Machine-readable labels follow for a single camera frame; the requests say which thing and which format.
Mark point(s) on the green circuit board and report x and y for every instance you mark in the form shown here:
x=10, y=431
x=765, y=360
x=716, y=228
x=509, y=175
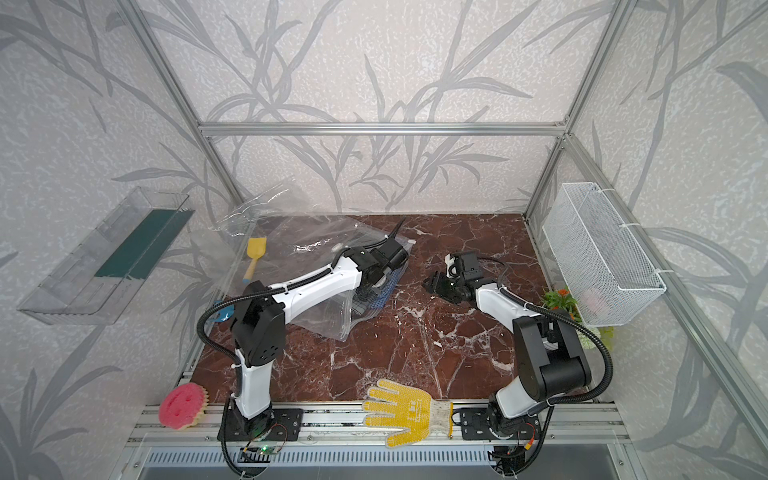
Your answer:
x=260, y=453

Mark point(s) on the potted artificial flower plant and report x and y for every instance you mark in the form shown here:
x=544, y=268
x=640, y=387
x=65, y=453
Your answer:
x=563, y=302

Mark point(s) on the blue checked shirt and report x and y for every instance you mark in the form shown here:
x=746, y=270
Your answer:
x=367, y=302

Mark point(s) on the aluminium front rail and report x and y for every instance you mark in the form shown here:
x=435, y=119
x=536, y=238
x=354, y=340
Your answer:
x=341, y=424

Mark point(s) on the yellow silicone spatula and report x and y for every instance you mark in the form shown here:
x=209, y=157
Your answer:
x=255, y=250

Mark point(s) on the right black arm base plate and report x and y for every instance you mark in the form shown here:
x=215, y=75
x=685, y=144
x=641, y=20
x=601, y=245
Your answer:
x=480, y=423

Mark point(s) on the yellow dotted work glove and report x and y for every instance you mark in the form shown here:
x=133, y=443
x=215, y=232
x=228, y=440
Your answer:
x=411, y=413

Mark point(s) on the clear acrylic wall shelf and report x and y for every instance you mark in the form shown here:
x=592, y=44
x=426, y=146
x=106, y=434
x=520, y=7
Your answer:
x=95, y=283

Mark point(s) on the pink round sponge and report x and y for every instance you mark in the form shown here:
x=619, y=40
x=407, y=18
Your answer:
x=183, y=407

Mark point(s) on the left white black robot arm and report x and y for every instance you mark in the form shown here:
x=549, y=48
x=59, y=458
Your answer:
x=258, y=325

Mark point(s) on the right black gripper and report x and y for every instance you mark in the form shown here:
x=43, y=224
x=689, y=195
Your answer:
x=435, y=282

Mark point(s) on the clear plastic vacuum bag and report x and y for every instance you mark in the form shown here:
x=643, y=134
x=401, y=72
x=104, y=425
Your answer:
x=301, y=237

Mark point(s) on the white wire mesh basket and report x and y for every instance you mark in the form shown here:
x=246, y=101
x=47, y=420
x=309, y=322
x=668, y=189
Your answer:
x=601, y=261

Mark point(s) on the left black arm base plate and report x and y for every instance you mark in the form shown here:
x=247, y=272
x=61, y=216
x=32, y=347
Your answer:
x=274, y=424

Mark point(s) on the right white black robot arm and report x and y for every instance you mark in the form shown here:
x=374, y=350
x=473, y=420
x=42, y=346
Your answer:
x=558, y=360

